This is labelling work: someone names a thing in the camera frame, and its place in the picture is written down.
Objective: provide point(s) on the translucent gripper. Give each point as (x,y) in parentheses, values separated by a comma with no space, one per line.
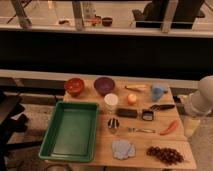
(190,125)

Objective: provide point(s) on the black brush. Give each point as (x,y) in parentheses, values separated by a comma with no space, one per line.
(162,107)

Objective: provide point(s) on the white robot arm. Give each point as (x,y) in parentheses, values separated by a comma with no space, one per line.
(198,104)

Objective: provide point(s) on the white paper cup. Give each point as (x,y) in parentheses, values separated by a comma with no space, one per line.
(111,101)

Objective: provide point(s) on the dark grape bunch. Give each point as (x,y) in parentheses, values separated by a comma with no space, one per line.
(167,156)

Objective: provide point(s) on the small black square box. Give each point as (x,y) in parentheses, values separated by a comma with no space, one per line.
(147,115)

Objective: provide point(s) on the orange round fruit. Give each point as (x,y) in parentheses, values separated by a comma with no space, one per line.
(132,99)

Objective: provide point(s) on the black rectangular case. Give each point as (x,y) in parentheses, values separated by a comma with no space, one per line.
(131,113)

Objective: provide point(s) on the light blue sponge cloth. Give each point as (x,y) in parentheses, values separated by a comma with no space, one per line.
(123,149)

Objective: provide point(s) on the purple bowl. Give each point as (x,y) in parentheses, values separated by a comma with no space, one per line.
(104,85)

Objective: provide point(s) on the green plastic tray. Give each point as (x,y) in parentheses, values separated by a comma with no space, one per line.
(71,133)

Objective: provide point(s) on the red bowl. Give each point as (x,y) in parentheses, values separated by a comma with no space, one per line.
(74,86)

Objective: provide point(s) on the background dark bowl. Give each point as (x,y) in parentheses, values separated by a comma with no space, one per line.
(107,21)

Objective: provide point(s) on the black chair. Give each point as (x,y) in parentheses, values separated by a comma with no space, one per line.
(12,120)

